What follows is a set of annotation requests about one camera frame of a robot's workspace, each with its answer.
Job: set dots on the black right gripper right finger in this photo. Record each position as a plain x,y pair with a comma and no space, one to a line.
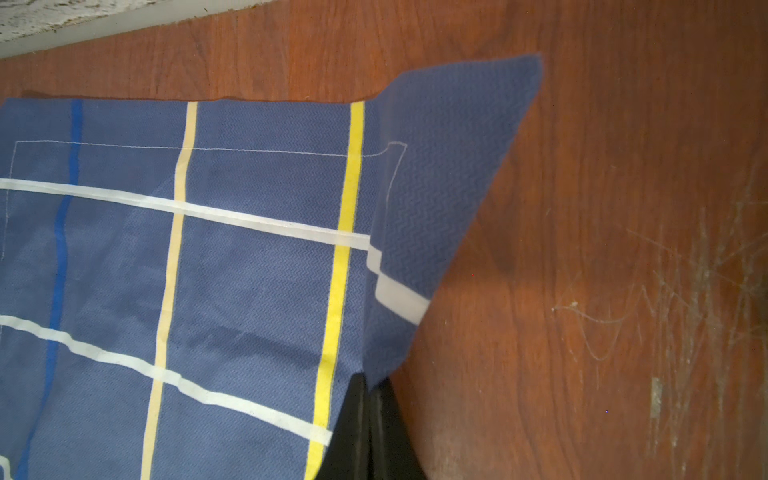
392,456

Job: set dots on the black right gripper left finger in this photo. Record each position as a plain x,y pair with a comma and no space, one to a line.
347,456

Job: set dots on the blue plaid pillowcase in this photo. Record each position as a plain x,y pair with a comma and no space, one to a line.
188,287

